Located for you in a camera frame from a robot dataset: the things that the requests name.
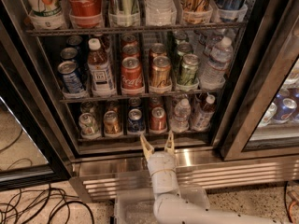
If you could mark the clear plastic bin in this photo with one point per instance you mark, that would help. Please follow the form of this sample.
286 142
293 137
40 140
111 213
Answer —
136 206

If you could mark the blue can middle shelf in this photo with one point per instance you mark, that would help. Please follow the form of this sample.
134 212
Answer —
70 76

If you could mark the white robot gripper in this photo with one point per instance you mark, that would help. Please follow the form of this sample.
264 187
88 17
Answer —
161 162

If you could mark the steel fridge bottom grille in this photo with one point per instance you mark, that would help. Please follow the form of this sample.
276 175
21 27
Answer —
102 178

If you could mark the red coke can shelf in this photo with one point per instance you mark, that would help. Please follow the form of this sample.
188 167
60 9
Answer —
158 119
131 73

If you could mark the large coca-cola can top shelf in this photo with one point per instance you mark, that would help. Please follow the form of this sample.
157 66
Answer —
84 0

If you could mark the orange soda can bottom shelf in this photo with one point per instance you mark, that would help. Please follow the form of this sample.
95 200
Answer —
112 123

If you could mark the blue can right fridge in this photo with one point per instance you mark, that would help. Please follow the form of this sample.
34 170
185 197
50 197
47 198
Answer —
285 109

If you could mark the red coke can middle shelf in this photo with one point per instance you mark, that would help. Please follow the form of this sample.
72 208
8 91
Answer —
131 73

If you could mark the brown tea bottle white cap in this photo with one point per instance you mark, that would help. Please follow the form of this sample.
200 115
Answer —
99 66

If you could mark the red coke can bottom shelf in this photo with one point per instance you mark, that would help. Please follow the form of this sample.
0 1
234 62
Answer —
158 119

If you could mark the red coke can behind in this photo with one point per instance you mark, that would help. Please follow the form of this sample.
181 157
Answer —
156 101

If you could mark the open fridge door left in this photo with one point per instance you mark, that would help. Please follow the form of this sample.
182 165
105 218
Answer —
27 144

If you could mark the clear water bottle bottom shelf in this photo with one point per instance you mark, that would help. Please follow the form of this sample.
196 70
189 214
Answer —
180 118

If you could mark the white green can bottom shelf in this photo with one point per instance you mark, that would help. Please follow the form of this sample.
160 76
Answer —
88 125

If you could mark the gold can middle shelf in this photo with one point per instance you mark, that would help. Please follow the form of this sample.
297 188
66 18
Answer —
160 72

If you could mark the blue pepsi can bottom shelf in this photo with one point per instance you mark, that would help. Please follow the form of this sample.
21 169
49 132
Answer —
135 121

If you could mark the tea bottle bottom shelf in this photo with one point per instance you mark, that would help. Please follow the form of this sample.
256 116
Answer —
203 109

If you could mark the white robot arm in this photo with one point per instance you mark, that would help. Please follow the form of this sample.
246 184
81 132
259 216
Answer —
169 207

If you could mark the water bottle middle shelf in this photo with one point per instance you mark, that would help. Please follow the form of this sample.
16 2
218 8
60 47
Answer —
219 59

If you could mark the green can middle shelf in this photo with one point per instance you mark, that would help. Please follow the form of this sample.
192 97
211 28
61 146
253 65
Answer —
188 69

